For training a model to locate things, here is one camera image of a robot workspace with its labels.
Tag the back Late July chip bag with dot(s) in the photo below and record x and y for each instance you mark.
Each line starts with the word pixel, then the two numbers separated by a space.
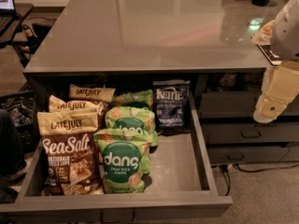
pixel 96 94

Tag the green dang chip bag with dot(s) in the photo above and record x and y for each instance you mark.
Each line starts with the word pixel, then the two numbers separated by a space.
pixel 141 99
pixel 139 120
pixel 125 156

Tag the lower closed grey drawer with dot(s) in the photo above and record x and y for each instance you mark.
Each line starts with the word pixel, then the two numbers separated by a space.
pixel 224 155

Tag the closed grey drawer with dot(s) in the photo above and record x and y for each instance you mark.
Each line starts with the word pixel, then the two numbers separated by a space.
pixel 228 104
pixel 224 155
pixel 241 133

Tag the open grey top drawer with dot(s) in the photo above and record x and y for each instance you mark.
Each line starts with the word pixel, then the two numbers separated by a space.
pixel 180 185

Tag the front green Dang chip bag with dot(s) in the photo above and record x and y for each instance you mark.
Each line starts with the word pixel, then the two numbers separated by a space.
pixel 125 156

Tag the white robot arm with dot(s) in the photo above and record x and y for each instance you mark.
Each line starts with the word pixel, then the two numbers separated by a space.
pixel 284 38

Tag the middle Late July chip bag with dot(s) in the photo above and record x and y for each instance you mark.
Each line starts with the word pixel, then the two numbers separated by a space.
pixel 57 105

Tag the black white marker tag board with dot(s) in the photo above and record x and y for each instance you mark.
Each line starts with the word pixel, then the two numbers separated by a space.
pixel 271 57

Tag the blue Kettle chip bag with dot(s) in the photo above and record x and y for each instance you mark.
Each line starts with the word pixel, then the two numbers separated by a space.
pixel 170 99

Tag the middle closed grey drawer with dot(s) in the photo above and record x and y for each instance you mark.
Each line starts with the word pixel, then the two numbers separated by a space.
pixel 241 133

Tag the late july chip bag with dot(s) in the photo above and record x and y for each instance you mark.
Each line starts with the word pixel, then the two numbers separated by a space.
pixel 96 94
pixel 57 105
pixel 67 138

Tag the laptop on side desk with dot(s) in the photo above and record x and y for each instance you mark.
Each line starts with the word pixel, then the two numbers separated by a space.
pixel 7 14

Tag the upper closed grey drawer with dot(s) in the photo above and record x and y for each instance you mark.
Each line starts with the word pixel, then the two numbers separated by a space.
pixel 228 104

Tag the front Late July chip bag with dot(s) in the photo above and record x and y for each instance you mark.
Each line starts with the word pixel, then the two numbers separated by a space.
pixel 67 138

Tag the middle green Dang chip bag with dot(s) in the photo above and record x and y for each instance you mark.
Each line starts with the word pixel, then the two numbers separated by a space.
pixel 139 120

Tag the back green Dang chip bag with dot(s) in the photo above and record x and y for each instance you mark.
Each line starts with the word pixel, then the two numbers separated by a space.
pixel 141 99

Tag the black crate with items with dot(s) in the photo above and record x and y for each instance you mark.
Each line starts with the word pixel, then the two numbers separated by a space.
pixel 22 108

